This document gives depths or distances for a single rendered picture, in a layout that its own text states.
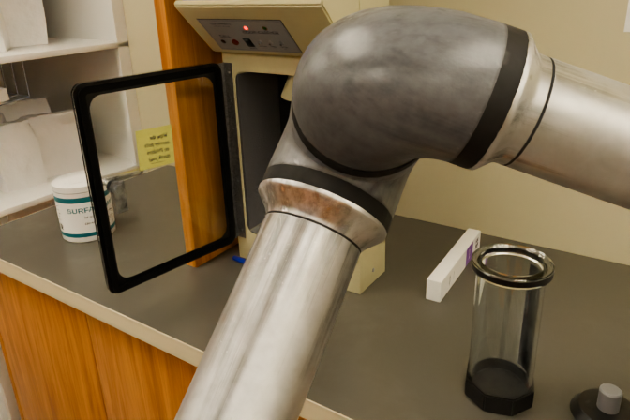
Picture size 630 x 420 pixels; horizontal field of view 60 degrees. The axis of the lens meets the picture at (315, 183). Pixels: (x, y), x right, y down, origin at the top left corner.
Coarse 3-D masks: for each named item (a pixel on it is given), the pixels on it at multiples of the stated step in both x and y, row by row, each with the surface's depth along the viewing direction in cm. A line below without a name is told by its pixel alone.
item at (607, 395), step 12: (612, 384) 74; (576, 396) 78; (588, 396) 77; (600, 396) 74; (612, 396) 73; (576, 408) 75; (588, 408) 75; (600, 408) 74; (612, 408) 73; (624, 408) 74
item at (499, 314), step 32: (480, 256) 77; (512, 256) 79; (544, 256) 76; (480, 288) 75; (512, 288) 71; (544, 288) 73; (480, 320) 76; (512, 320) 73; (480, 352) 78; (512, 352) 75; (480, 384) 79; (512, 384) 77
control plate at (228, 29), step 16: (208, 32) 102; (224, 32) 100; (240, 32) 97; (256, 32) 95; (272, 32) 93; (288, 32) 92; (224, 48) 105; (240, 48) 103; (256, 48) 100; (272, 48) 98; (288, 48) 96
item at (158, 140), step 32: (128, 96) 96; (160, 96) 101; (192, 96) 106; (96, 128) 93; (128, 128) 98; (160, 128) 102; (192, 128) 108; (128, 160) 99; (160, 160) 104; (192, 160) 109; (128, 192) 100; (160, 192) 106; (192, 192) 111; (96, 224) 97; (128, 224) 102; (160, 224) 107; (192, 224) 113; (224, 224) 119; (128, 256) 103; (160, 256) 109
